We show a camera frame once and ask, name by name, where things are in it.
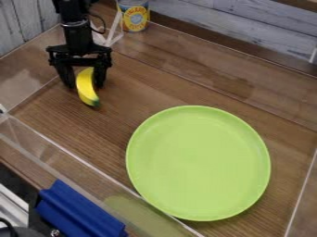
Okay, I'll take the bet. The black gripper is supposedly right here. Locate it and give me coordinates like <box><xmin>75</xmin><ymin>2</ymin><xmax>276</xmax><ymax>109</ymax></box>
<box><xmin>46</xmin><ymin>20</ymin><xmax>112</xmax><ymax>89</ymax></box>

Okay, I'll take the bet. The yellow toy banana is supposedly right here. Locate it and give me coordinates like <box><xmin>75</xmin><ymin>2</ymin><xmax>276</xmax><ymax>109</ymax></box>
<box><xmin>75</xmin><ymin>68</ymin><xmax>100</xmax><ymax>106</ymax></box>

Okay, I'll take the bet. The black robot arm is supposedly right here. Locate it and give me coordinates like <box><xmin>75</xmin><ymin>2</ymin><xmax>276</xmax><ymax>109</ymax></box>
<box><xmin>46</xmin><ymin>0</ymin><xmax>113</xmax><ymax>89</ymax></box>

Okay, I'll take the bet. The green round plate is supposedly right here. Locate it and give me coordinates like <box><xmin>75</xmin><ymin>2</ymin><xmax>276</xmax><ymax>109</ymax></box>
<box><xmin>126</xmin><ymin>106</ymin><xmax>272</xmax><ymax>221</ymax></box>

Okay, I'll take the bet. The yellow blue labelled can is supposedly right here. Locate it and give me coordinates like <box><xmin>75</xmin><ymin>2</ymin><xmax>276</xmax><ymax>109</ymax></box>
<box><xmin>117</xmin><ymin>0</ymin><xmax>150</xmax><ymax>32</ymax></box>

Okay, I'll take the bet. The blue plastic block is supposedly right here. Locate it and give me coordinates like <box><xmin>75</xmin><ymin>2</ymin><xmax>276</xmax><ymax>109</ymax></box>
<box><xmin>35</xmin><ymin>180</ymin><xmax>129</xmax><ymax>237</ymax></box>

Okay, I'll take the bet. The clear acrylic corner bracket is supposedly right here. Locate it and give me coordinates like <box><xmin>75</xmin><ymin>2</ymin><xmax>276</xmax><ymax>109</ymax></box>
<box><xmin>92</xmin><ymin>13</ymin><xmax>125</xmax><ymax>47</ymax></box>

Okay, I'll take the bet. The clear acrylic tray wall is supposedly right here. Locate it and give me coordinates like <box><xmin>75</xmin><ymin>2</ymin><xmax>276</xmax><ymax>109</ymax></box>
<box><xmin>0</xmin><ymin>114</ymin><xmax>205</xmax><ymax>237</ymax></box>

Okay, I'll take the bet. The black cable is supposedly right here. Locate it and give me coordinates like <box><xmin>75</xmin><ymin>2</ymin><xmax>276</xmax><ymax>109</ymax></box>
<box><xmin>0</xmin><ymin>216</ymin><xmax>21</xmax><ymax>237</ymax></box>

